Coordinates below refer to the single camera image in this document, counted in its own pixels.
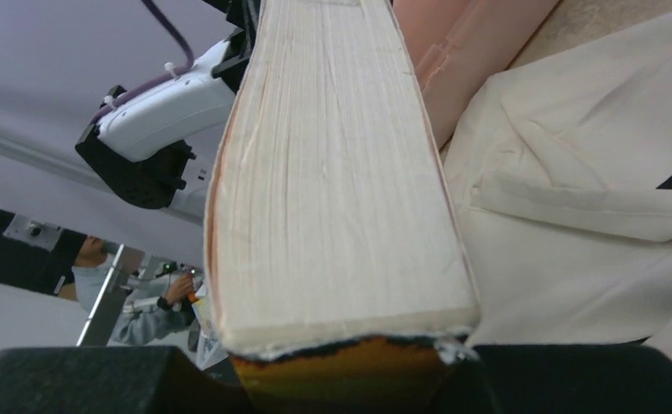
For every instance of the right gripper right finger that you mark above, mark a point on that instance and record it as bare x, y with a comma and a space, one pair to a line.
558, 379

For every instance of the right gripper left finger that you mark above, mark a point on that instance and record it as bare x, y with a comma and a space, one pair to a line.
158, 379

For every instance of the beige canvas backpack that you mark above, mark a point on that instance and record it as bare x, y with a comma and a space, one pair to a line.
560, 172

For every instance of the Jane Eyre blue book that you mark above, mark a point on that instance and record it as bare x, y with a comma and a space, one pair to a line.
330, 242

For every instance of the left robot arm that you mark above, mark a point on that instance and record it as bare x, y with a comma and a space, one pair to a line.
136, 142

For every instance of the pink plastic storage box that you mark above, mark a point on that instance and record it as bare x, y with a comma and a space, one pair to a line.
456, 45

